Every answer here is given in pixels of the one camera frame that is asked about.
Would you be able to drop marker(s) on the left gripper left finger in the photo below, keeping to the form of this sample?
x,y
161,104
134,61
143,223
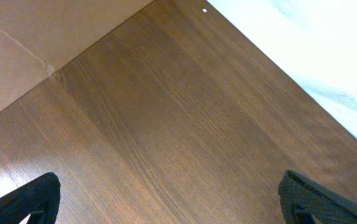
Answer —
x,y
38,200

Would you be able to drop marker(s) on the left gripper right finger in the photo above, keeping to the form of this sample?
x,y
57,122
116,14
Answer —
x,y
305,201

